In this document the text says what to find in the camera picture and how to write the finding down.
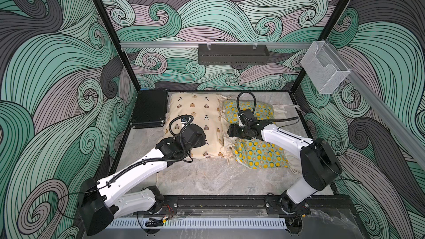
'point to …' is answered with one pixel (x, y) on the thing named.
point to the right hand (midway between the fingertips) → (231, 133)
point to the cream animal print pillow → (208, 110)
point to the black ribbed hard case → (150, 108)
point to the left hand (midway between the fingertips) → (196, 133)
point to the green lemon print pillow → (253, 152)
